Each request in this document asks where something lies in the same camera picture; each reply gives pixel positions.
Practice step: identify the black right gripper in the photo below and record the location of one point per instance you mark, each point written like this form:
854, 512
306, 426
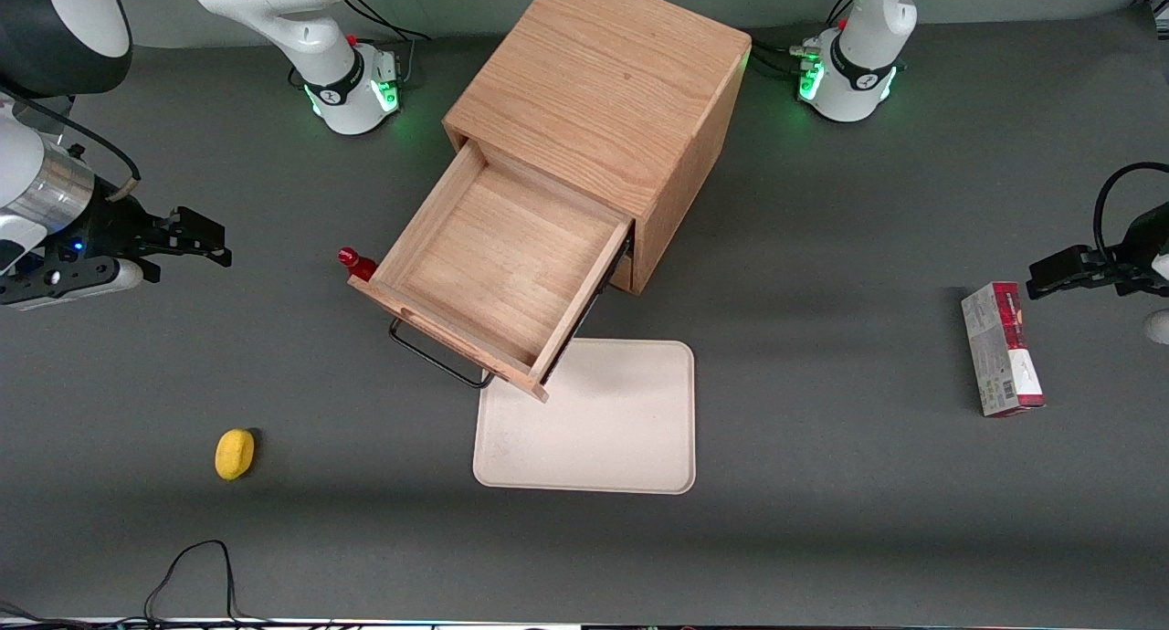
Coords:
111, 227

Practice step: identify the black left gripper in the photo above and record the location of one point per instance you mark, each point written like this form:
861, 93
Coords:
1140, 245

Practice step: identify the wooden drawer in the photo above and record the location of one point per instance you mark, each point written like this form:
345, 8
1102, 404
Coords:
502, 265

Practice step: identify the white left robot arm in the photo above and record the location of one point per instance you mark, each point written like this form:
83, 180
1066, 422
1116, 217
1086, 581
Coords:
849, 73

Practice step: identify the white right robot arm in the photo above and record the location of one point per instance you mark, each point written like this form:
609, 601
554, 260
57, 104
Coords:
338, 82

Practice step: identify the wooden drawer cabinet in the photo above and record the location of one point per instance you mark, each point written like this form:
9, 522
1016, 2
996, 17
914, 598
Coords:
603, 82

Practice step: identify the red plaid shortbread box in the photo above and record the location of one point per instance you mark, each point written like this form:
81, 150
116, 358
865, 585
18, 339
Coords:
1000, 351

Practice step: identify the small red bottle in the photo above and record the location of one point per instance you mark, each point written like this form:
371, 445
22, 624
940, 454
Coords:
358, 263

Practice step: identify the yellow lemon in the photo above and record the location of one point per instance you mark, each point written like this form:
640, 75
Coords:
234, 454

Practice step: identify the white rectangular tray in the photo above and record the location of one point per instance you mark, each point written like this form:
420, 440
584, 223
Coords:
603, 429

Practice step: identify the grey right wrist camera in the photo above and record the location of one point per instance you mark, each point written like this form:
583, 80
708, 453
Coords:
91, 288

